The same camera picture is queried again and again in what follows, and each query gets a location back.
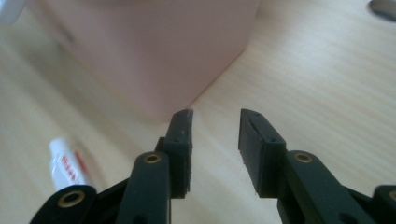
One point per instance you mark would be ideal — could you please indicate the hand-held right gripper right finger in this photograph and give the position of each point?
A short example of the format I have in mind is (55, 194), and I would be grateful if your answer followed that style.
(264, 161)

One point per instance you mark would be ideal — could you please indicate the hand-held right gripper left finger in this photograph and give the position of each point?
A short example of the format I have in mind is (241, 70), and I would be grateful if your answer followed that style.
(174, 155)

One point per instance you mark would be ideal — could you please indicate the white ointment tube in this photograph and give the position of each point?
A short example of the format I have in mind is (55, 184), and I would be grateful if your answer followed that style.
(67, 165)

